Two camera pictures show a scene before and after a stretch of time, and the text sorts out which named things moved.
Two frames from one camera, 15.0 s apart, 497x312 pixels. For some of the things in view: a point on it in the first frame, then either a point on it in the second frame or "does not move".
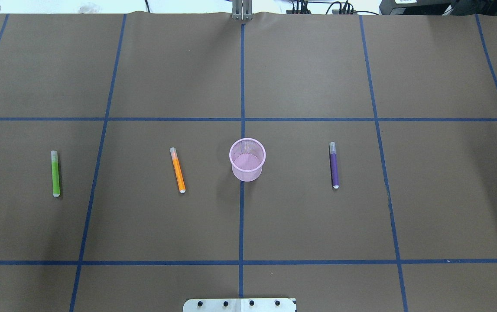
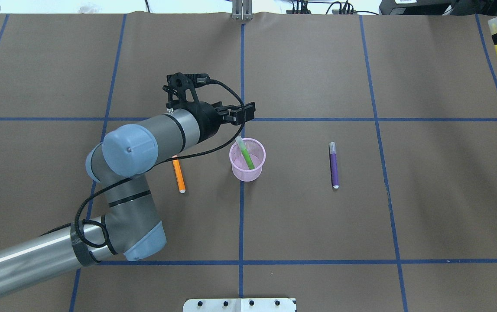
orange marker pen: x=177 y=170 does not move
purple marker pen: x=334 y=165 does not move
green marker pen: x=55 y=173 -> x=248 y=159
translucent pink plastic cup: x=247 y=156 does not move
